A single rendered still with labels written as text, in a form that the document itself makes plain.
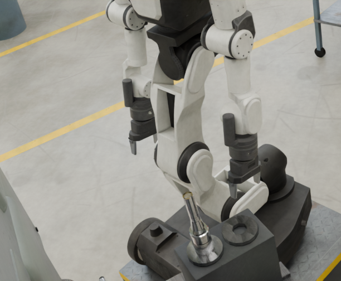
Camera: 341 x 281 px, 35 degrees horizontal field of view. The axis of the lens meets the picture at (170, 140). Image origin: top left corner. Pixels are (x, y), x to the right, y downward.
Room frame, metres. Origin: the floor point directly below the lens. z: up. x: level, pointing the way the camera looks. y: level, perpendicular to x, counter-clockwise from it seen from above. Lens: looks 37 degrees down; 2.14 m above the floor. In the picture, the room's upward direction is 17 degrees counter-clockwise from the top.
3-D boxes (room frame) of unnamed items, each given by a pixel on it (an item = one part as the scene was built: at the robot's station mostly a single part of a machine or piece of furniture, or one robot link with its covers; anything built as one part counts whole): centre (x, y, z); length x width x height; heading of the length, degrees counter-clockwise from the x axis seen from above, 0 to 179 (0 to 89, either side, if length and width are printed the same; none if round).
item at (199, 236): (0.88, 0.00, 1.21); 0.05 x 0.05 x 0.01
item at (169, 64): (1.51, -0.18, 1.37); 0.28 x 0.13 x 0.18; 122
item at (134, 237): (1.58, 0.21, 0.50); 0.20 x 0.05 x 0.20; 122
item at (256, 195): (1.50, -0.16, 0.68); 0.21 x 0.20 x 0.13; 122
